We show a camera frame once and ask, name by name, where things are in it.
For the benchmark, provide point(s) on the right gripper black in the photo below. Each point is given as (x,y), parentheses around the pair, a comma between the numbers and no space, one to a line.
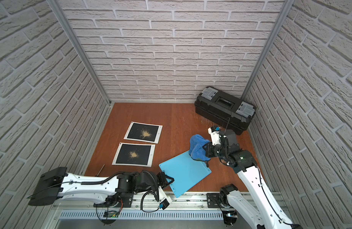
(207,148)

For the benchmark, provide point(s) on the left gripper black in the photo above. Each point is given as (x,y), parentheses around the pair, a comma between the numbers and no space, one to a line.
(161,179)

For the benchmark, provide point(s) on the blue-edged drawing tablet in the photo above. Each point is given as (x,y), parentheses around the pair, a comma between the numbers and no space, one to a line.
(185,171)

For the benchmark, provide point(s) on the blue microfiber cleaning mitt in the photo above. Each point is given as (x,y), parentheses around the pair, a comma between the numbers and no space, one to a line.
(196,151)

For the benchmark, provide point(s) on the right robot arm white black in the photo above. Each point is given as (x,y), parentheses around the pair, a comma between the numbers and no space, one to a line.
(266,214)

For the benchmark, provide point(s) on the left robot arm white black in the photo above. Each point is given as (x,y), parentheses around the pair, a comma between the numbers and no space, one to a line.
(117,190)

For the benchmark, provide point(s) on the near white drawing tablet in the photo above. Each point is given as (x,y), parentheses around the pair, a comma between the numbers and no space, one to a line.
(140,155)

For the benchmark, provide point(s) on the white drawing tablet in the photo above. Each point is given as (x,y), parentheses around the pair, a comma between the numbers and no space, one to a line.
(140,155)
(143,132)

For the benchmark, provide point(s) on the far white drawing tablet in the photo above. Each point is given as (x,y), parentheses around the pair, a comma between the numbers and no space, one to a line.
(143,132)

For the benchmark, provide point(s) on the black toolbox grey latches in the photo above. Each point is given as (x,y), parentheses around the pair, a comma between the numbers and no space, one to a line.
(225,109)

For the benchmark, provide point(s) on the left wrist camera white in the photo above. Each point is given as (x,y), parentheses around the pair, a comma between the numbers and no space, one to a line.
(164,200)

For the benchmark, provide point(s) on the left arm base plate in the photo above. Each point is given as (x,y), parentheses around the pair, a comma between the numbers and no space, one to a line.
(118,200)

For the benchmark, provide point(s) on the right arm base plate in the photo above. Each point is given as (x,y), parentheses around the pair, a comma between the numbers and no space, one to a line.
(218,200)

